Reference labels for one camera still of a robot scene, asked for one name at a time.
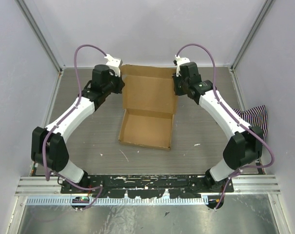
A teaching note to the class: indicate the brown cardboard box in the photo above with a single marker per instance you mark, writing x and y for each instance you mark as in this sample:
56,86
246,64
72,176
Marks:
150,105

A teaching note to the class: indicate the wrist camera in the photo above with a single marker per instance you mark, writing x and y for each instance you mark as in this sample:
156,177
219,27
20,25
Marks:
114,64
180,61

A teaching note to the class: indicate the aluminium front rail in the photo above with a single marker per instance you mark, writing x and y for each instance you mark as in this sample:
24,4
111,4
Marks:
242,184

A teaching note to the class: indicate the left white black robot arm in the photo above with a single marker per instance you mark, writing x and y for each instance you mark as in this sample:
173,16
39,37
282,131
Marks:
49,143

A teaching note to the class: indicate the aluminium corner post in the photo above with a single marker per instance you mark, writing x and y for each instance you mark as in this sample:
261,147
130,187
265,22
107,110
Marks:
252,32
38,33

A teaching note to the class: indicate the white slotted cable duct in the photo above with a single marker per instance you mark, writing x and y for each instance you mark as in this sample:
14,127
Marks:
84,200

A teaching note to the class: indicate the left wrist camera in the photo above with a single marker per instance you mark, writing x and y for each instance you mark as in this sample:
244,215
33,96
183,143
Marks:
114,64

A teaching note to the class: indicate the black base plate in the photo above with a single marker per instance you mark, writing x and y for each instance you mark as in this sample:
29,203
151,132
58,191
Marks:
152,186

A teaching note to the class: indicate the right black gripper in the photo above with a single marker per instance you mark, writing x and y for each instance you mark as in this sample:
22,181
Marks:
177,91

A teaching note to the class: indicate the left aluminium corner post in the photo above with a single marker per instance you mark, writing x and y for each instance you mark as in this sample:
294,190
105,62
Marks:
38,33

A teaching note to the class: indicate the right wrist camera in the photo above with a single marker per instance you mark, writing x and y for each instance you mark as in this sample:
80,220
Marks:
180,61

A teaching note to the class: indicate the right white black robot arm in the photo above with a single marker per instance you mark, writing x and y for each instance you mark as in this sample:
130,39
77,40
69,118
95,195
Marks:
244,141

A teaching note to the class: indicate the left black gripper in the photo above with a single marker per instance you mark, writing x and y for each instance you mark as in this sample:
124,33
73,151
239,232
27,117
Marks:
121,82

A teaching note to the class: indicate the striped purple cloth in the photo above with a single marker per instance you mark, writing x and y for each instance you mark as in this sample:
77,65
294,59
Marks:
256,116

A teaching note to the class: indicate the right aluminium corner post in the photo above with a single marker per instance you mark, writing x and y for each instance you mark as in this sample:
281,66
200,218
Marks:
252,32

